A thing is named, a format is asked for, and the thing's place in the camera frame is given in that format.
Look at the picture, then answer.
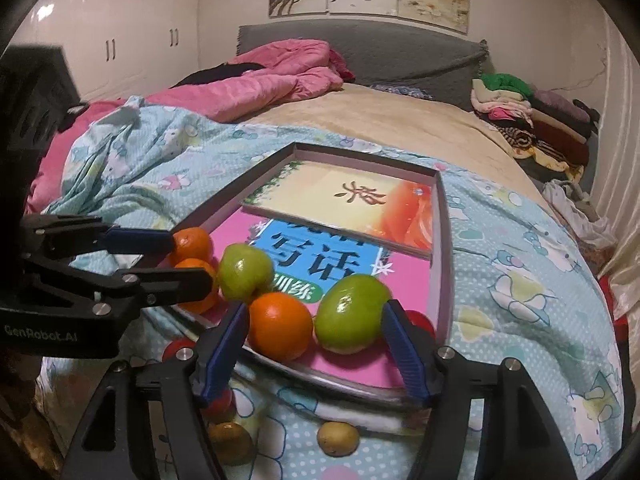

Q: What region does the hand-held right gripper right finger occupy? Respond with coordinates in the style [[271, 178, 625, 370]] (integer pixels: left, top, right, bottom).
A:
[[381, 299, 581, 480]]

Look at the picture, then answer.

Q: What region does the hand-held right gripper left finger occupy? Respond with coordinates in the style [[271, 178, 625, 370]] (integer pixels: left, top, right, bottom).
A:
[[60, 301, 251, 480]]

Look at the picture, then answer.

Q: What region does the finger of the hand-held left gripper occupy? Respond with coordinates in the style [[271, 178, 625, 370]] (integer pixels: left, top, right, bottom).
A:
[[22, 214, 177, 262], [30, 259, 214, 312]]

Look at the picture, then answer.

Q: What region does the red cherry tomato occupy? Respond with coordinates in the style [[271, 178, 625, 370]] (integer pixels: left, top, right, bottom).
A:
[[161, 338, 197, 363], [404, 310, 436, 346], [202, 387, 236, 423]]

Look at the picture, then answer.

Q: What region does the small orange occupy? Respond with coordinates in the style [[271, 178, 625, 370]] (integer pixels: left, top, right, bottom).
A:
[[167, 226, 213, 267], [172, 258, 221, 315]]

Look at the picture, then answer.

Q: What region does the large orange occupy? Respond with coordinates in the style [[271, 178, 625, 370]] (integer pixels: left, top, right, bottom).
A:
[[247, 291, 314, 363]]

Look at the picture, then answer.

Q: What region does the round green apple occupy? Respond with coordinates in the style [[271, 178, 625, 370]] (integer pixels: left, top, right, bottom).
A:
[[314, 274, 393, 354]]

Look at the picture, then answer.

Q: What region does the oblong green apple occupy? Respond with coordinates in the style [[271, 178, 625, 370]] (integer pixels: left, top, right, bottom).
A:
[[218, 243, 275, 305]]

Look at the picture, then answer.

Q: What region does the grey cardboard tray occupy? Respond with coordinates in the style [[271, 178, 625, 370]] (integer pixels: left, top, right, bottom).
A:
[[167, 142, 456, 408]]

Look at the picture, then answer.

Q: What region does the pink book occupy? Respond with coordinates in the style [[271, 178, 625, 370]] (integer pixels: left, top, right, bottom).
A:
[[210, 210, 433, 391]]

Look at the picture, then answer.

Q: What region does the small brown round fruit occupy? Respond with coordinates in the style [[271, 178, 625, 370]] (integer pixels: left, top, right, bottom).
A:
[[317, 421, 361, 457], [207, 421, 254, 466]]

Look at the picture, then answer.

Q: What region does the light blue printed blanket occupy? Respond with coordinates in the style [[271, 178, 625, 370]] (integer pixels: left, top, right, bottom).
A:
[[37, 95, 626, 480]]

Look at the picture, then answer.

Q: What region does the cream and orange book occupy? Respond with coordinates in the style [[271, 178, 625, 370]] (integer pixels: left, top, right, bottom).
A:
[[241, 160, 438, 260]]

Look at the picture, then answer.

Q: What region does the black cloth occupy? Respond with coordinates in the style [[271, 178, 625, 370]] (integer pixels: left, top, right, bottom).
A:
[[170, 62, 266, 88]]

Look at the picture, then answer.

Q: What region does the pink quilt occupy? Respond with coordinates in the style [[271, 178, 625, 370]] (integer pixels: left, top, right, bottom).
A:
[[25, 40, 356, 216]]

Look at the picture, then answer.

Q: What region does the white cloth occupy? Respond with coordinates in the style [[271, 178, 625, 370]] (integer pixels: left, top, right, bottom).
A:
[[542, 177, 618, 256]]

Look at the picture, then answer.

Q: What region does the white wardrobe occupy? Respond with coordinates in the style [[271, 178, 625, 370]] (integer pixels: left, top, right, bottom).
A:
[[10, 0, 206, 106]]

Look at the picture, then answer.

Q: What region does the beige bed sheet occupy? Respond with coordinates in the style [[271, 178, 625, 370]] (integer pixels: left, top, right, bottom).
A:
[[245, 82, 561, 216]]

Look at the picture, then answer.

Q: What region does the pile of folded clothes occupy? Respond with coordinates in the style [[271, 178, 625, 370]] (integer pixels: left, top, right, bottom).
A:
[[470, 72, 601, 181]]

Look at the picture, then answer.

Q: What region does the beige curtain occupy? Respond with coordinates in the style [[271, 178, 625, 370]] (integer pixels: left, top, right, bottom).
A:
[[590, 10, 640, 411]]

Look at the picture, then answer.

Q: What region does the grey padded headboard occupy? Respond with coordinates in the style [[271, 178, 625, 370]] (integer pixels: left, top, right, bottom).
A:
[[235, 24, 493, 101]]

